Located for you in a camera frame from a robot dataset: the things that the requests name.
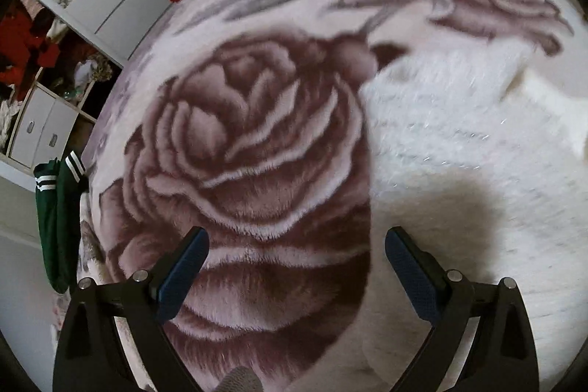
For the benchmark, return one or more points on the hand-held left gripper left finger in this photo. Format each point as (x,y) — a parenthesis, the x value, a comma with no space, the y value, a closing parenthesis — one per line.
(183,268)

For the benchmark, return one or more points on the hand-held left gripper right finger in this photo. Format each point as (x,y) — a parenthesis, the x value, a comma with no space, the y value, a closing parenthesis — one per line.
(409,272)

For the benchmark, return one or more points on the white fluffy sweater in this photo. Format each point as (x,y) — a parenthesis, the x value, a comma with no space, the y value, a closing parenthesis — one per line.
(459,135)

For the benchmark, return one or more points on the red hanging clothes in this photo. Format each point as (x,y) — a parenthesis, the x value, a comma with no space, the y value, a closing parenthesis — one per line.
(23,38)

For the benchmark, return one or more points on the grey fuzzy cloth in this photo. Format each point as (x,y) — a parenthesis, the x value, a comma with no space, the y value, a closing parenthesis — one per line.
(239,380)

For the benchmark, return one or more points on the green white-striped garment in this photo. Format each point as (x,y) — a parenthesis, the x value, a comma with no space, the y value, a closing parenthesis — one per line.
(55,217)

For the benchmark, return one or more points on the floral plush blanket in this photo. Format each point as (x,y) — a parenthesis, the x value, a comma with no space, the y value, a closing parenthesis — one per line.
(257,121)

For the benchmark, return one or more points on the white drawer unit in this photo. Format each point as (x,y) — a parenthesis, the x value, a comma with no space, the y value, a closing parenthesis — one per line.
(39,121)

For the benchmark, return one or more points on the leopard print cloth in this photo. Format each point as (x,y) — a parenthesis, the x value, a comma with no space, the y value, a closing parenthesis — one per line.
(99,70)

